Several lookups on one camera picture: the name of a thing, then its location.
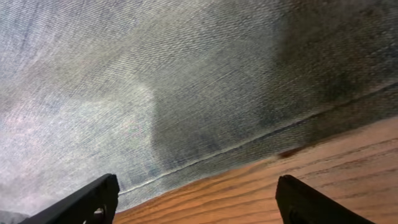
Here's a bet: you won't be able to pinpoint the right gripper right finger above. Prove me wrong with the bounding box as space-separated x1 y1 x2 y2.
275 175 373 224

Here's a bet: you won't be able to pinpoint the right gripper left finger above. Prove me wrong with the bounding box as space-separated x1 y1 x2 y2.
21 174 120 224

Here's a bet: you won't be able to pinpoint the light blue denim jeans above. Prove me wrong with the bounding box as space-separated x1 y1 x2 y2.
1 0 397 223

